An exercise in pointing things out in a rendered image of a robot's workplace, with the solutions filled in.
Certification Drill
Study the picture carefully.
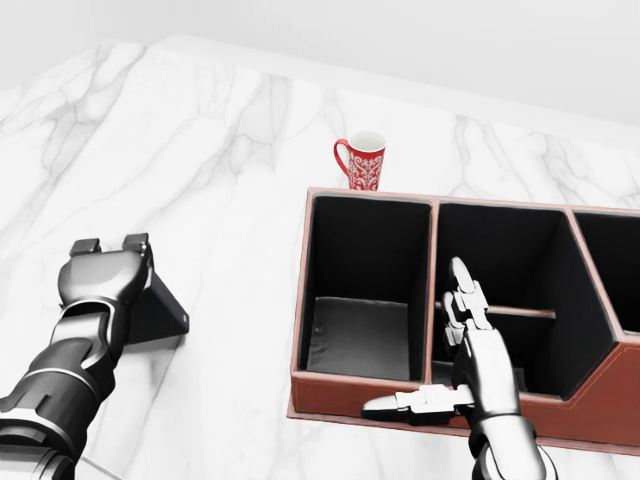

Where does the red white patterned mug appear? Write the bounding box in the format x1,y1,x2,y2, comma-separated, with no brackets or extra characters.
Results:
333,130,387,192

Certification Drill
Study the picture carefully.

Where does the red-brown desk caddy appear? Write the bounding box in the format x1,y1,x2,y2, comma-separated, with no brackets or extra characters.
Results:
287,187,640,457

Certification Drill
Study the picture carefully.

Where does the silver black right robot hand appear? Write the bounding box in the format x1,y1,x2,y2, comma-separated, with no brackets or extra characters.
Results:
361,256,522,432

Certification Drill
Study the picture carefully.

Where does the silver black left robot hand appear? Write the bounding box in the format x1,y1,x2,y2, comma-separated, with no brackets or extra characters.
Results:
56,232,153,307

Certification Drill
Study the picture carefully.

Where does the black book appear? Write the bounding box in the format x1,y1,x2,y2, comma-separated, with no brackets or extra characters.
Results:
122,269,191,347

